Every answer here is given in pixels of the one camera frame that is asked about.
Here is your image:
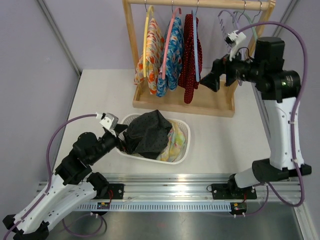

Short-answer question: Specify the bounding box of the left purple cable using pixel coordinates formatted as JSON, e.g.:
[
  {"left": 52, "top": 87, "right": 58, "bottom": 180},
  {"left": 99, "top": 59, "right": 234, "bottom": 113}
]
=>
[{"left": 2, "top": 113, "right": 108, "bottom": 240}]

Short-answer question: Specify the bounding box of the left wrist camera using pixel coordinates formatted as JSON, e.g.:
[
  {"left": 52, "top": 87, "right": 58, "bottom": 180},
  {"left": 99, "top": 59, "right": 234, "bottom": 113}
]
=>
[{"left": 99, "top": 113, "right": 119, "bottom": 130}]

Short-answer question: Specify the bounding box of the blue floral skirt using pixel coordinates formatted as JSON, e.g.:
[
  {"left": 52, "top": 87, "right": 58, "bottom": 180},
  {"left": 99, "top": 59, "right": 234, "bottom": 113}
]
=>
[{"left": 156, "top": 16, "right": 184, "bottom": 97}]

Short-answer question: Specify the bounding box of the wooden clothes rack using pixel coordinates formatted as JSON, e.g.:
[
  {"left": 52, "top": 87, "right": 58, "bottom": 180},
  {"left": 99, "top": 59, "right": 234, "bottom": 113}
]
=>
[{"left": 122, "top": 0, "right": 276, "bottom": 118}]

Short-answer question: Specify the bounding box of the lilac hanger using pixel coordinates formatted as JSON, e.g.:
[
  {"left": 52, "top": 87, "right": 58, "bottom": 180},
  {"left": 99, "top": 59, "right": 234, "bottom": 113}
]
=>
[{"left": 217, "top": 1, "right": 248, "bottom": 87}]

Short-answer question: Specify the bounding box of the yellow hanger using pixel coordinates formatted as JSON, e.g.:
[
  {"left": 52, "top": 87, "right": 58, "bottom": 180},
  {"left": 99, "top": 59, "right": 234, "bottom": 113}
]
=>
[{"left": 142, "top": 0, "right": 155, "bottom": 78}]

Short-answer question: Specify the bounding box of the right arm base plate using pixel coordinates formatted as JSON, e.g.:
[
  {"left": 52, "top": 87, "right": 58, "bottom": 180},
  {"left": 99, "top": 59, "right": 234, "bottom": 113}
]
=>
[{"left": 210, "top": 183, "right": 257, "bottom": 200}]

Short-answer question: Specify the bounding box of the dark grey dotted skirt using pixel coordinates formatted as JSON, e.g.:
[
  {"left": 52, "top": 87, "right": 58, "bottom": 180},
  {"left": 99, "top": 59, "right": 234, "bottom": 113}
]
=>
[{"left": 123, "top": 110, "right": 172, "bottom": 160}]

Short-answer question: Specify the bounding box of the pink hanger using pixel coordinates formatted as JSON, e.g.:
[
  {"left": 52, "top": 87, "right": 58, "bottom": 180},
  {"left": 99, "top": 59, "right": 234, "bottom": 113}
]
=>
[{"left": 161, "top": 7, "right": 182, "bottom": 80}]

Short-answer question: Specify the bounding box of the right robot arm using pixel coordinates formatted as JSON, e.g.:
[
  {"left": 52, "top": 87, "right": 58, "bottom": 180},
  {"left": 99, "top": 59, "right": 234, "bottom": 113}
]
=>
[{"left": 200, "top": 36, "right": 312, "bottom": 199}]

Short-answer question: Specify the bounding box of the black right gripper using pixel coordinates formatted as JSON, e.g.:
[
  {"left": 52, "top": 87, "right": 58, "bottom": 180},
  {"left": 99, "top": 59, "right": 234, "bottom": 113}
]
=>
[{"left": 200, "top": 45, "right": 265, "bottom": 93}]

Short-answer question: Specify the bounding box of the pastel floral skirt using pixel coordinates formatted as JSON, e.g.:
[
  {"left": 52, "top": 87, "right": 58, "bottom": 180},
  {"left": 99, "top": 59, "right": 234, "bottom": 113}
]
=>
[{"left": 156, "top": 120, "right": 187, "bottom": 163}]

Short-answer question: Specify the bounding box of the white perforated plastic basket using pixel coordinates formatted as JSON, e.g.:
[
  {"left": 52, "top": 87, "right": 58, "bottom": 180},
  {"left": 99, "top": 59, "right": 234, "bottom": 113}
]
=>
[{"left": 116, "top": 118, "right": 191, "bottom": 165}]

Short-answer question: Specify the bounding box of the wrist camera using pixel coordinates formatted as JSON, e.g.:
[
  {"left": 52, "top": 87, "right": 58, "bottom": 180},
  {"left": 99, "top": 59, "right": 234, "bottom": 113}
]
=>
[
  {"left": 99, "top": 113, "right": 119, "bottom": 130},
  {"left": 225, "top": 30, "right": 247, "bottom": 62}
]

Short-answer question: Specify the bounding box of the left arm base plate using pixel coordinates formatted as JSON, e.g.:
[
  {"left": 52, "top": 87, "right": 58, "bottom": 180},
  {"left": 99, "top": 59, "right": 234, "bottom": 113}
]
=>
[{"left": 93, "top": 183, "right": 125, "bottom": 200}]

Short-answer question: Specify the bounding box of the orange yellow floral skirt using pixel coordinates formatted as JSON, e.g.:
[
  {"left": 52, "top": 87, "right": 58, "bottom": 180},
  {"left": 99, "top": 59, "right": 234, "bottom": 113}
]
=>
[{"left": 133, "top": 17, "right": 164, "bottom": 95}]

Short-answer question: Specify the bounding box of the light blue hanger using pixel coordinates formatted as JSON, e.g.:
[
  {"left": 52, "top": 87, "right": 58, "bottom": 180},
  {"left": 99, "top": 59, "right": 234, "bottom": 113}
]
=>
[{"left": 191, "top": 1, "right": 200, "bottom": 83}]

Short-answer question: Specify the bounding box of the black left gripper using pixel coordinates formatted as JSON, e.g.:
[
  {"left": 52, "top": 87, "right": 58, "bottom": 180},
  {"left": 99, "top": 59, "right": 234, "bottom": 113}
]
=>
[{"left": 88, "top": 123, "right": 143, "bottom": 165}]

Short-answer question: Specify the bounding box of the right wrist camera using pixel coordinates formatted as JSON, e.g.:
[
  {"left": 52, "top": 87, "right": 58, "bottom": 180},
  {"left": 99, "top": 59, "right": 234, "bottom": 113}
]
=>
[{"left": 225, "top": 30, "right": 247, "bottom": 62}]

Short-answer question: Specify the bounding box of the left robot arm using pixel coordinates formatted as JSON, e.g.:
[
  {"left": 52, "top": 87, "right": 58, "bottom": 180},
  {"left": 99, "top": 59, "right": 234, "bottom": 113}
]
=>
[{"left": 2, "top": 123, "right": 128, "bottom": 240}]

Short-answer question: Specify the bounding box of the red polka dot skirt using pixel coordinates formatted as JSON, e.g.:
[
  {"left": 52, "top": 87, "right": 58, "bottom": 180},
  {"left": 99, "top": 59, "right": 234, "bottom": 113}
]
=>
[{"left": 178, "top": 14, "right": 199, "bottom": 104}]

